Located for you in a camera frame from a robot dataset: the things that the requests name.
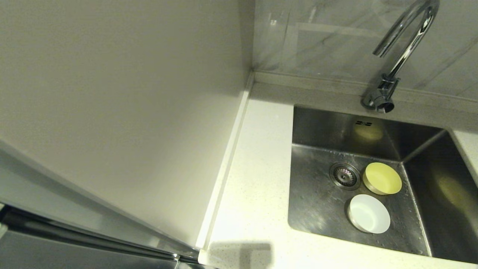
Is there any yellow bowl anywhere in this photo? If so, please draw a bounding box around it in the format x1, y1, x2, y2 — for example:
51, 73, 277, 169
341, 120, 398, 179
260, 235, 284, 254
362, 162, 403, 196

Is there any white bowl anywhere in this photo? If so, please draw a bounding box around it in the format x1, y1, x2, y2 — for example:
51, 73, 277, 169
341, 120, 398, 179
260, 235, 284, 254
347, 194, 391, 235

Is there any stainless steel sink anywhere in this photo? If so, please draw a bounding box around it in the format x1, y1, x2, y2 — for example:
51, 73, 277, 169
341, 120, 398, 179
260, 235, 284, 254
287, 105, 478, 264

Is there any metal sink drain strainer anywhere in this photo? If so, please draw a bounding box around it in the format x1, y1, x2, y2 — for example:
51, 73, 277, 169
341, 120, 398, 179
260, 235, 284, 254
329, 163, 361, 191

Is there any white counter edge strip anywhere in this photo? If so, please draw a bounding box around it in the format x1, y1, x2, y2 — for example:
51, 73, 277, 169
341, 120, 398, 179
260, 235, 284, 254
196, 73, 255, 251

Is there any chrome gooseneck faucet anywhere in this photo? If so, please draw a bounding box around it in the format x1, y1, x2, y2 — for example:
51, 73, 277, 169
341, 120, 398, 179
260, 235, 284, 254
360, 0, 440, 114

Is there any dark appliance door handle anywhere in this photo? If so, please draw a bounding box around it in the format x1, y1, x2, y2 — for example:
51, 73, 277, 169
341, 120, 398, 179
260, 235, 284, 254
0, 205, 200, 264

